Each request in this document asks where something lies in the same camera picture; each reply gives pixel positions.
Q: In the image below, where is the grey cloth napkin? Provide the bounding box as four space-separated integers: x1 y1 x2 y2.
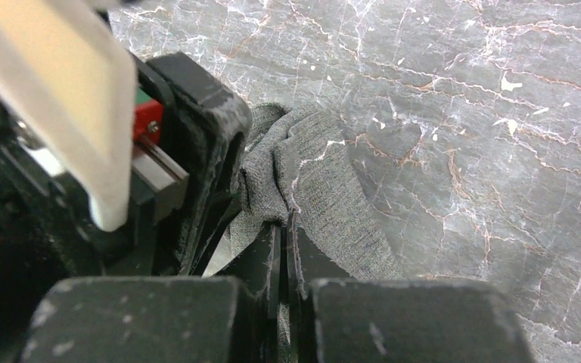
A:
228 103 402 280

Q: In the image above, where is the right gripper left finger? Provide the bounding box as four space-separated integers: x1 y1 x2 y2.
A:
20 223 281 362

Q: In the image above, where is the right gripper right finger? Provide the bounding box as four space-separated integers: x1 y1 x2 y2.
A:
286 213 533 362

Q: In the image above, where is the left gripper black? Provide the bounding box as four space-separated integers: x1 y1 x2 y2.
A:
0 52 191 363

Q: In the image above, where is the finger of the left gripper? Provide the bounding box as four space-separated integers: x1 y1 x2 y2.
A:
148 53 253 275

